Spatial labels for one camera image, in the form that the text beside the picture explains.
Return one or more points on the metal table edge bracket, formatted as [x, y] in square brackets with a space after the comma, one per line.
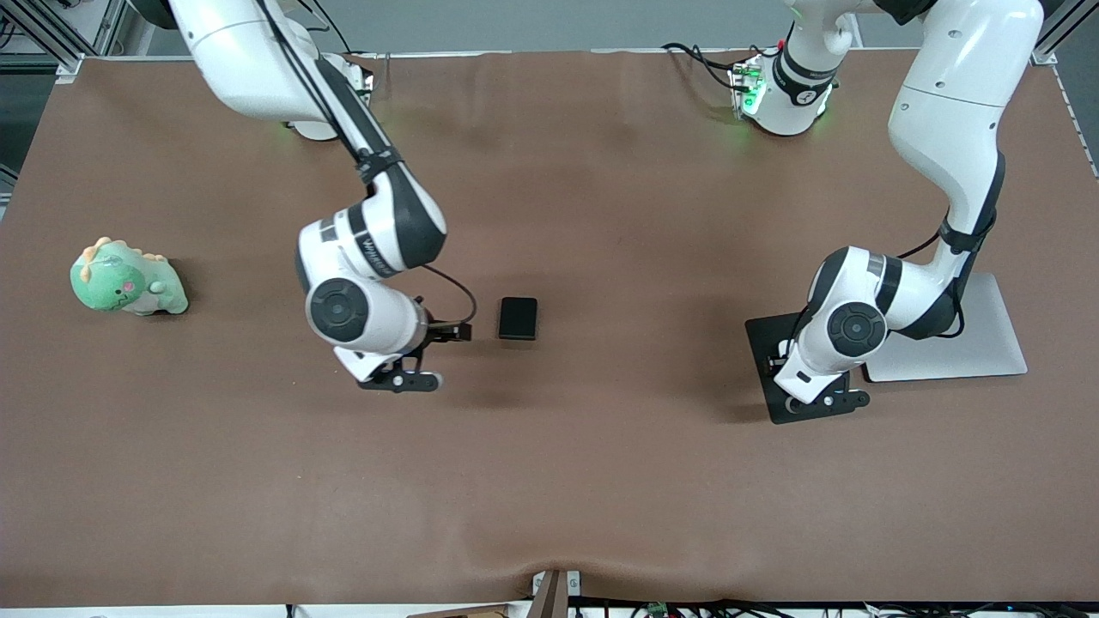
[555, 592]

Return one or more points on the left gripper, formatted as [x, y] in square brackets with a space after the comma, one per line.
[776, 368]

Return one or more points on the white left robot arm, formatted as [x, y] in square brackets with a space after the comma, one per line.
[953, 86]

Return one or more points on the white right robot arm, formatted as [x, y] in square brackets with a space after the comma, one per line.
[258, 69]

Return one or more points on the green dinosaur plush toy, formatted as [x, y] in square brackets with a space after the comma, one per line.
[116, 279]

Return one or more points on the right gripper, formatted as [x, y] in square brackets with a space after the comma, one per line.
[444, 331]

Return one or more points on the black phone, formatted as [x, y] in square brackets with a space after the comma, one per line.
[518, 318]

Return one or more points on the silver laptop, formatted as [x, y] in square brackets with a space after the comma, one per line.
[987, 343]

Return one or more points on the black mouse pad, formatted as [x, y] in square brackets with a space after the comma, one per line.
[762, 348]

